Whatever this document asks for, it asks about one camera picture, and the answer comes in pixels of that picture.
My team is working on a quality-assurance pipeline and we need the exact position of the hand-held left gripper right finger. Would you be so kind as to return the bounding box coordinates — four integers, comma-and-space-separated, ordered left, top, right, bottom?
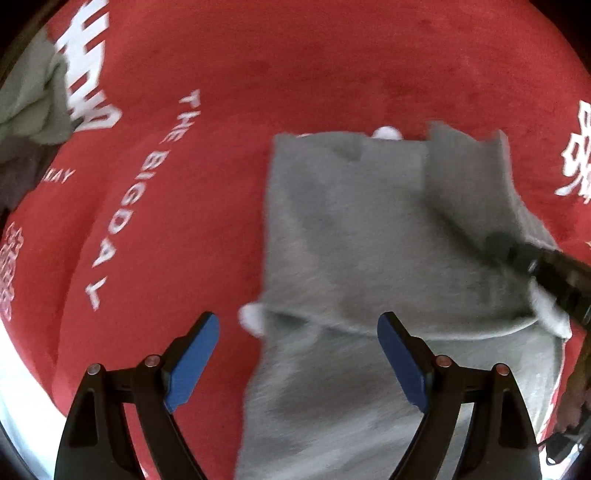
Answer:
377, 312, 543, 480

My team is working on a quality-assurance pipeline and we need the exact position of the green cloth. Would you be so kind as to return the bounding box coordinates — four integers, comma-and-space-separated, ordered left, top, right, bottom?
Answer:
0, 27, 75, 146

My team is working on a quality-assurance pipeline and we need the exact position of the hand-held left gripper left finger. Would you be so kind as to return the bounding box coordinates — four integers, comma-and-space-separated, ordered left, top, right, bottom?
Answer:
54, 312, 220, 480

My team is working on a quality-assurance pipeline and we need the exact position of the grey fleece garment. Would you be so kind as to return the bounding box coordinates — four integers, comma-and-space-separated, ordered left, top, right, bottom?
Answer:
235, 121, 573, 480

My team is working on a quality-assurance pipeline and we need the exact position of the red printed blanket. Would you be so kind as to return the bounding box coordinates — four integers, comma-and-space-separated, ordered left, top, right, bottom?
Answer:
0, 0, 591, 480

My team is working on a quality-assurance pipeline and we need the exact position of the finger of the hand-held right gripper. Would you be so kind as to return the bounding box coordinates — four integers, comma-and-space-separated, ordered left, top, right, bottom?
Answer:
482, 230, 591, 326

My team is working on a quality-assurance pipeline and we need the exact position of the dark brown cloth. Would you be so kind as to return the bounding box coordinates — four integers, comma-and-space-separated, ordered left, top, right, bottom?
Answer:
0, 134, 58, 217

